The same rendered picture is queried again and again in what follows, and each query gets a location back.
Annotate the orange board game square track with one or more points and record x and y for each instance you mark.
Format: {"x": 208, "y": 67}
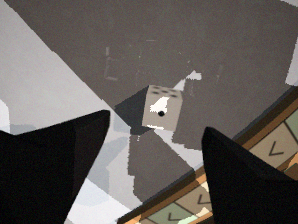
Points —
{"x": 255, "y": 134}

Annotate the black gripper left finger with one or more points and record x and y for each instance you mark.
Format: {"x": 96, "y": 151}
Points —
{"x": 41, "y": 171}

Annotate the grey die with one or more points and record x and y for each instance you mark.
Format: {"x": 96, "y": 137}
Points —
{"x": 162, "y": 108}

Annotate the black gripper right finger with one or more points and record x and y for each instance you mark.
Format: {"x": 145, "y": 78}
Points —
{"x": 243, "y": 188}

